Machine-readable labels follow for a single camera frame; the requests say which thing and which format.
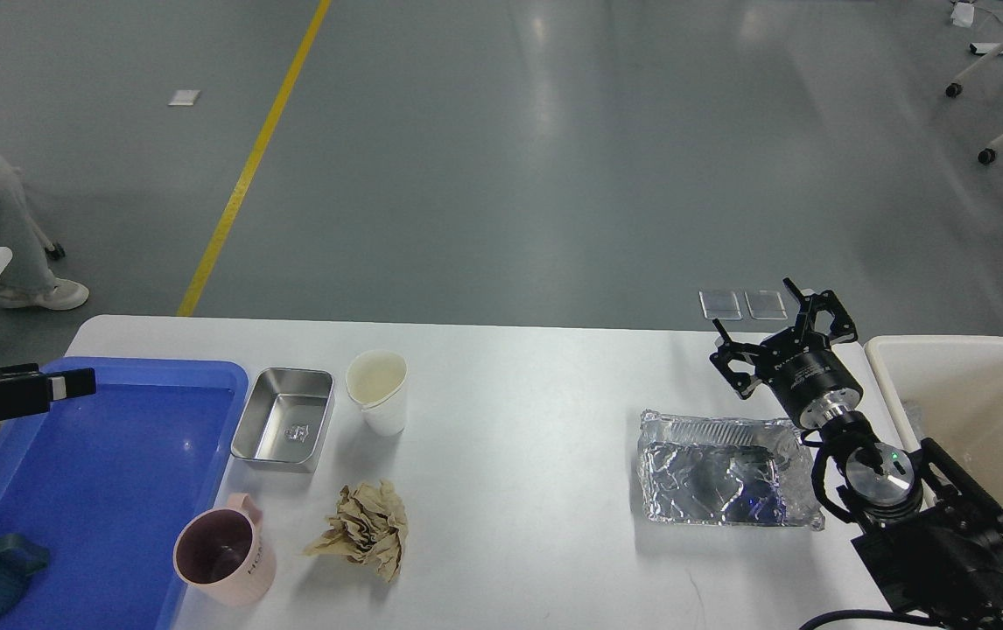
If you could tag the clear floor plate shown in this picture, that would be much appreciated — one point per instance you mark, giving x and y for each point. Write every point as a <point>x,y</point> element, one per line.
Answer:
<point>720,304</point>
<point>765,304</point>

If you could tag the crumpled brown paper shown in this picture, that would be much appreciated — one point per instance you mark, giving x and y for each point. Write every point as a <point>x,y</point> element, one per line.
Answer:
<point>368,528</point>

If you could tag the blue plastic tray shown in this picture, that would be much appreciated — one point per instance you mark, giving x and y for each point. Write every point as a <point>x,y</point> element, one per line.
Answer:
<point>106,483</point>

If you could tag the clear floor plate right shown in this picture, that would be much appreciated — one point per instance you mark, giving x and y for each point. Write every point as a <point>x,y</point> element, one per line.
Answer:
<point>765,304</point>

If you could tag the aluminium foil container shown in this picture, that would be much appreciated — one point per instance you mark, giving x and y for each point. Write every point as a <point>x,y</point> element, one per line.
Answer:
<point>725,472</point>

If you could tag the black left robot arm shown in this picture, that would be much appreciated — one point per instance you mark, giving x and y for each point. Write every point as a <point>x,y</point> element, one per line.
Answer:
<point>27,391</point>

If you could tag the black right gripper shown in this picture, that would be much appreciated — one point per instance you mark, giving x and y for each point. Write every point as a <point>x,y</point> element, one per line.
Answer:
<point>808,372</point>

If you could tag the white paper cup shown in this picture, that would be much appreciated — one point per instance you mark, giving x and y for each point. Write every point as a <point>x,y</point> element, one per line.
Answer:
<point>377,385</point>

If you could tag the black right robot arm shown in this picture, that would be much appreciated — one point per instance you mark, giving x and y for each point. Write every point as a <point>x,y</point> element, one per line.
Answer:
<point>931,536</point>

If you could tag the pink ceramic mug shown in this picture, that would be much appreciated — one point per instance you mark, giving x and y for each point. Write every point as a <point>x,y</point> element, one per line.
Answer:
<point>224,553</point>

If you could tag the stainless steel rectangular tray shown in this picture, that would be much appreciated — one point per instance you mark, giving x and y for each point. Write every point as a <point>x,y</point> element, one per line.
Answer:
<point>283,425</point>

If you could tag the clear floor plate left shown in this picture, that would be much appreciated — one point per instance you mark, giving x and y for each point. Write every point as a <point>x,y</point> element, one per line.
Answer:
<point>720,304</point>

